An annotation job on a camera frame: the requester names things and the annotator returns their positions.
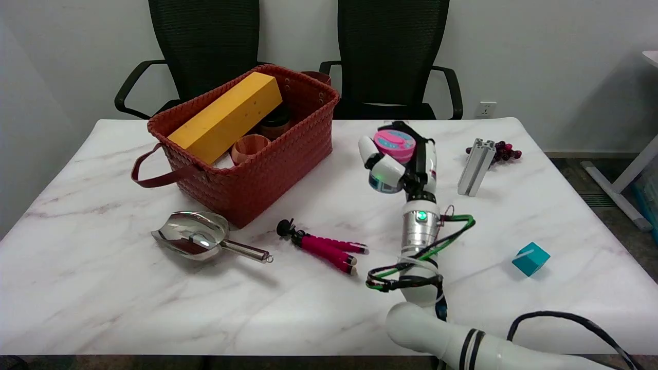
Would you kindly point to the pink flexible mini tripod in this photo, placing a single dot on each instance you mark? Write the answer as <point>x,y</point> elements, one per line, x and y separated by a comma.
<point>324,247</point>

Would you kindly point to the teal cube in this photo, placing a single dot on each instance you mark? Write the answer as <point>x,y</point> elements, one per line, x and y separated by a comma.
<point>530,259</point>

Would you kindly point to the dark brown round container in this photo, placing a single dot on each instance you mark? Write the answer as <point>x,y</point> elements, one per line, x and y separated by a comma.
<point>275,122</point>

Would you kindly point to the white wall socket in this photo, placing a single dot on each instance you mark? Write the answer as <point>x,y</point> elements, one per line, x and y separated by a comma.
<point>487,109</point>

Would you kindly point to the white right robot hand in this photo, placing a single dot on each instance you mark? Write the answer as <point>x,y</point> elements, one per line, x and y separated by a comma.
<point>393,172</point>

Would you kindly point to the silver aluminium profile bar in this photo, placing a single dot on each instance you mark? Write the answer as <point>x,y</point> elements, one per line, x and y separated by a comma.
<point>477,167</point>

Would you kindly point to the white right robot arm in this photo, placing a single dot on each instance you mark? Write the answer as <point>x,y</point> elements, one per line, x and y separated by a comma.
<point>426,288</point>

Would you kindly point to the dark red grape bunch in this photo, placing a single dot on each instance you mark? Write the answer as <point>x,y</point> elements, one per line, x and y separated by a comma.
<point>506,152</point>

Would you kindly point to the yellow rectangular block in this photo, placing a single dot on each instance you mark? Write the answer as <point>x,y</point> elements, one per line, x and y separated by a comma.
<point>226,118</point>

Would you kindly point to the black mesh office chair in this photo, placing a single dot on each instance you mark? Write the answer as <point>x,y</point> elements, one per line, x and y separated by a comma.
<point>200,51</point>
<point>390,56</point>

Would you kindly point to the silver metal scoop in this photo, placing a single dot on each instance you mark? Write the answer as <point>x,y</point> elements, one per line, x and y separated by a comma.
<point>198,237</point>

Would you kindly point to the red woven basket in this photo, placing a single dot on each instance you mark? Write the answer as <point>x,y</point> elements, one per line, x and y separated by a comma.
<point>257,154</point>

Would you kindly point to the pink gum jar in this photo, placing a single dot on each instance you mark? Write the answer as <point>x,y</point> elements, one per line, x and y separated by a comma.
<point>394,145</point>

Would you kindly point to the white desk frame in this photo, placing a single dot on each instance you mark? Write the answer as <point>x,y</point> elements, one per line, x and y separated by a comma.
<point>624,169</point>

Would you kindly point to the terracotta cup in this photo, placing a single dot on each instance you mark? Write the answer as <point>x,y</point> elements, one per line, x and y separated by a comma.
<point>249,147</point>

